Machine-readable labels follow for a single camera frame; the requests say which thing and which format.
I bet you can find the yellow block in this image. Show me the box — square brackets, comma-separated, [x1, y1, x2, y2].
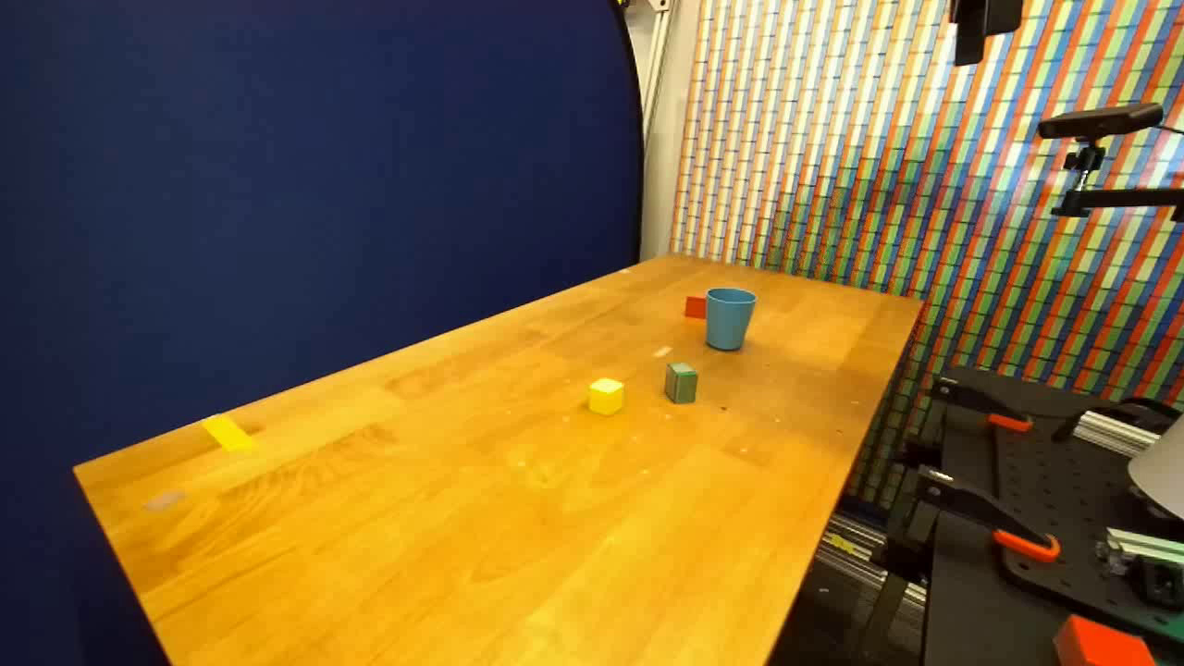
[589, 378, 626, 414]

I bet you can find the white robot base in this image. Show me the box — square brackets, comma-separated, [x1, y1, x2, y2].
[1128, 419, 1184, 520]

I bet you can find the green block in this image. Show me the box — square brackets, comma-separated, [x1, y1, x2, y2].
[666, 363, 698, 402]

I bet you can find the red block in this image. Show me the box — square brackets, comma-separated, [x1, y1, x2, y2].
[684, 295, 706, 319]

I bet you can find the blue cup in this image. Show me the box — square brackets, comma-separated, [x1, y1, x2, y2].
[706, 287, 756, 351]

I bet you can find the red block object corner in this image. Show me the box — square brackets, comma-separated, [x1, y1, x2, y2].
[1055, 612, 1156, 666]

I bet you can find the yellow tape strip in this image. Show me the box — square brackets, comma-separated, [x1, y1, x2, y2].
[203, 414, 256, 450]

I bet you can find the black overhead device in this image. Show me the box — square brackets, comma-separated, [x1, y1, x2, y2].
[947, 0, 1026, 66]

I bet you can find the silver aluminium extrusion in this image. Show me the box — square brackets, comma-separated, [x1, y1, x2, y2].
[1103, 524, 1184, 564]

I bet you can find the black clamp orange handle upper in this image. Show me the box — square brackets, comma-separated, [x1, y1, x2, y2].
[928, 374, 1033, 431]

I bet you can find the black clamp orange handle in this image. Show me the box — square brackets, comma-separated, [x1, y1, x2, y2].
[928, 374, 1033, 431]
[919, 467, 1063, 564]

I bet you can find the black clamp orange handle lower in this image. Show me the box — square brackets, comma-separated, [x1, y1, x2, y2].
[919, 467, 1063, 564]

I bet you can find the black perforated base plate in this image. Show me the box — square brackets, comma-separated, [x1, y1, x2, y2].
[926, 371, 1184, 666]

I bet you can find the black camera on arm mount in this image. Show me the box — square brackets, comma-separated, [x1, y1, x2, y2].
[1036, 102, 1184, 223]

